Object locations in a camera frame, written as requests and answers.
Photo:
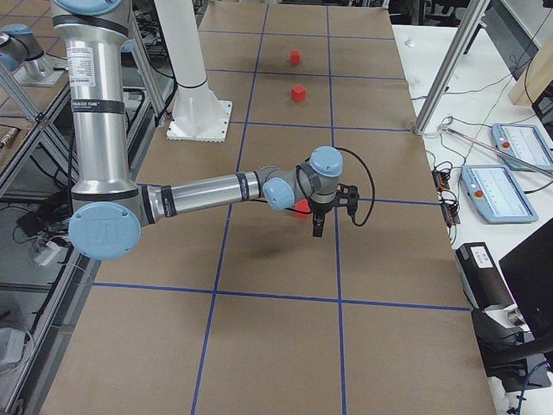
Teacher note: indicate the teach pendant tablet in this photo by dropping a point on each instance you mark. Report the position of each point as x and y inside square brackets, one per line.
[496, 195]
[525, 142]

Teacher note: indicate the white power strip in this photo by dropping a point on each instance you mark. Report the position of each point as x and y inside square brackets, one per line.
[47, 253]

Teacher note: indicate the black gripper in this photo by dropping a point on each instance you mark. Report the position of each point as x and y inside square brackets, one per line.
[320, 209]

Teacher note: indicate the aluminium frame post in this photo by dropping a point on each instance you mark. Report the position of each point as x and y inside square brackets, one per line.
[465, 31]

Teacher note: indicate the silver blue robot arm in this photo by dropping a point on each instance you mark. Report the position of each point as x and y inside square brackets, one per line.
[109, 209]

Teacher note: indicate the black computer monitor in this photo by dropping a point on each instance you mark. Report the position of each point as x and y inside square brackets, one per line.
[510, 354]

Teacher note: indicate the small circuit board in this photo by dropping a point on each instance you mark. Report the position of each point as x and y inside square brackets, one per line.
[441, 179]

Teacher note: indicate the red cube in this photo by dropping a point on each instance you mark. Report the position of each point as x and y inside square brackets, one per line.
[302, 210]

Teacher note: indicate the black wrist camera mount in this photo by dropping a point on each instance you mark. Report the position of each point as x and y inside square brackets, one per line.
[348, 197]

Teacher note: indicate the red cube block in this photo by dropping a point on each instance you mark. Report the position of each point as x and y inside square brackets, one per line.
[298, 93]
[295, 57]

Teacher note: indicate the far teach pendant tablet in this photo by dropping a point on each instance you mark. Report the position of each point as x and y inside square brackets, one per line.
[525, 142]

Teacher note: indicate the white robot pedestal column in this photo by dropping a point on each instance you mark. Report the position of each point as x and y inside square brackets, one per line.
[197, 114]

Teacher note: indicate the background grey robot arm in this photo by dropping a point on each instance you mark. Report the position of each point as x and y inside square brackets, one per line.
[24, 57]

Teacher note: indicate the near teach pendant tablet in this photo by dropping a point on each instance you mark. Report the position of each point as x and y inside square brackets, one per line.
[496, 195]

